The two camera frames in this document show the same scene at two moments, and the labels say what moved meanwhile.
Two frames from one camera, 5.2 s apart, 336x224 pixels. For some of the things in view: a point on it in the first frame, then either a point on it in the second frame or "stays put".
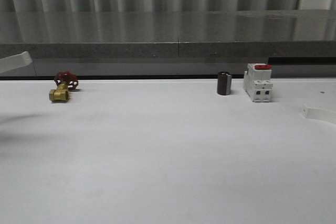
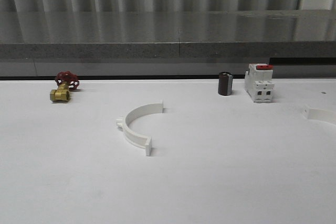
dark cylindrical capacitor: x=224 y=83 stays put
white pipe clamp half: x=318 y=114 stays put
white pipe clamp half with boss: x=14 y=62 to x=123 y=123
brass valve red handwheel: x=65 y=81 stays put
